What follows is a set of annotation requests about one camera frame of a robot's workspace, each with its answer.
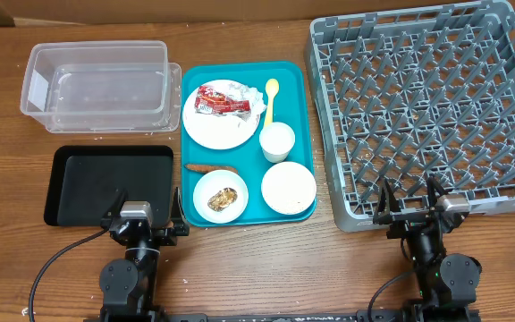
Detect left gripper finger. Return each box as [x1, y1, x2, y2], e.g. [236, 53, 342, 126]
[104, 190, 128, 219]
[170, 187, 185, 225]

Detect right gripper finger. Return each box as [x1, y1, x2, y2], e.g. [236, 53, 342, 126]
[376, 179, 401, 217]
[426, 175, 448, 209]

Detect small white bowl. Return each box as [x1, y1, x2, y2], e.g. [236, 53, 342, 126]
[193, 170, 249, 225]

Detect brown food chunk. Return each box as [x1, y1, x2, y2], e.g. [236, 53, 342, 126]
[207, 187, 238, 212]

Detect orange sweet potato stick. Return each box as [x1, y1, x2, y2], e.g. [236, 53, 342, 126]
[183, 164, 239, 174]

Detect white bowl with rice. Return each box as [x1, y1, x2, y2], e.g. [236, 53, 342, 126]
[261, 161, 317, 216]

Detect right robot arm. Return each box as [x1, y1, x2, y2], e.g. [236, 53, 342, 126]
[366, 176, 482, 322]

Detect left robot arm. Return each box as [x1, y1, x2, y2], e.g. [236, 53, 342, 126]
[99, 190, 190, 321]

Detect grey dishwasher rack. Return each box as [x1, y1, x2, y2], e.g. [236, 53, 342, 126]
[305, 1, 515, 232]

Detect black plastic tray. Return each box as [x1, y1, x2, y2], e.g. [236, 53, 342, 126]
[44, 146, 173, 227]

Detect teal serving tray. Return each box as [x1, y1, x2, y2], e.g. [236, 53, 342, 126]
[181, 61, 317, 226]

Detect large white plate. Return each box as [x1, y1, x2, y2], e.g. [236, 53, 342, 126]
[182, 80, 261, 150]

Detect clear plastic bin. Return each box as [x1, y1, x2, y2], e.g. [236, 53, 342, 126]
[20, 40, 182, 133]

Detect red snack wrapper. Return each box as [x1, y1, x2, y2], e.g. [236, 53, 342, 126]
[194, 85, 251, 115]

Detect white paper cup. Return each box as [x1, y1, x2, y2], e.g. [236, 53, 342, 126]
[259, 122, 295, 163]

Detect crumpled white napkin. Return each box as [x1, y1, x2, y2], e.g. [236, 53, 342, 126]
[227, 80, 266, 121]

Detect yellow plastic spoon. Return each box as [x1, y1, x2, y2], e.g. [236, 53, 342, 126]
[264, 79, 280, 127]

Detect right black cable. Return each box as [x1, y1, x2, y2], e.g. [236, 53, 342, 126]
[367, 269, 416, 322]

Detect black cable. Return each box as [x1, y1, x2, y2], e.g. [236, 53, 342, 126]
[367, 269, 416, 322]
[27, 228, 109, 322]

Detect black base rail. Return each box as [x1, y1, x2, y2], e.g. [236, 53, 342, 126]
[83, 309, 482, 322]

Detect left black cable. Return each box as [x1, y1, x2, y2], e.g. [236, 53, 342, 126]
[27, 228, 109, 322]

